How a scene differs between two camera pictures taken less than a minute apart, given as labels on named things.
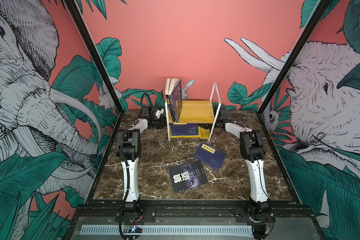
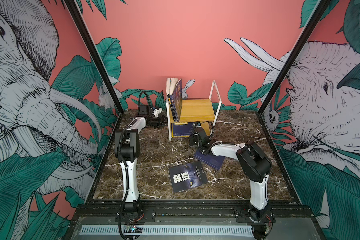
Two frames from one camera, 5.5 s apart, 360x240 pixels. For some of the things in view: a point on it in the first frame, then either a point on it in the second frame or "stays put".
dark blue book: (180, 129) stays put
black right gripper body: (219, 122) -> (193, 141)
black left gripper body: (158, 123) stays put
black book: (187, 176) stays put
